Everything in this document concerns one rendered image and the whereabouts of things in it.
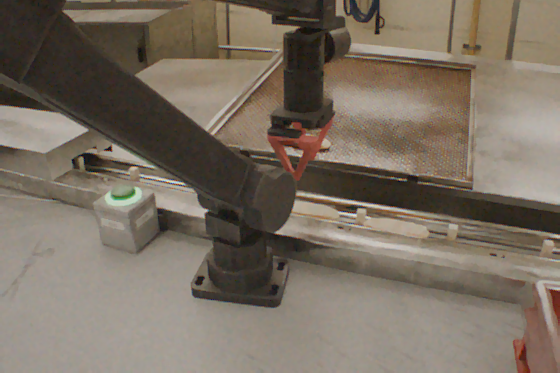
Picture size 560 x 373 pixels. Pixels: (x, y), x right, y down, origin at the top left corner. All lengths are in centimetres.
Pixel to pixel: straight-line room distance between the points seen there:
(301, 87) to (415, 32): 376
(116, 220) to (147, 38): 273
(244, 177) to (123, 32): 303
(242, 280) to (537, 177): 52
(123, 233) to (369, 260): 36
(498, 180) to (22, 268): 77
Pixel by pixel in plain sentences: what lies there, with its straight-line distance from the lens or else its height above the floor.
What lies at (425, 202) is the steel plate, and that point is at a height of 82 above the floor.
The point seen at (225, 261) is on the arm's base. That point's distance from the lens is 59.
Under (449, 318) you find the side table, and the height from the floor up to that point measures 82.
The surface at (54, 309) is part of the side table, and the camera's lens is 67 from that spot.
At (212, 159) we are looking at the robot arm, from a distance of 47.
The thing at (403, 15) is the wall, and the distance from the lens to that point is 436.
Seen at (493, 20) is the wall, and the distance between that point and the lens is 434.
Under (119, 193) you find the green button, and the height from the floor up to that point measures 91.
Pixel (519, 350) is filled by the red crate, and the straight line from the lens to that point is 59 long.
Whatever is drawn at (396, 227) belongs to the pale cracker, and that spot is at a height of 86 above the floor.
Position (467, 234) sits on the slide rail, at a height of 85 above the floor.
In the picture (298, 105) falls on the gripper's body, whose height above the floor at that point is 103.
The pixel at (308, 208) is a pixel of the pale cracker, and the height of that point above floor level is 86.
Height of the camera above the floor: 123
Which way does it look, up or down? 25 degrees down
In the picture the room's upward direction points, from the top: straight up
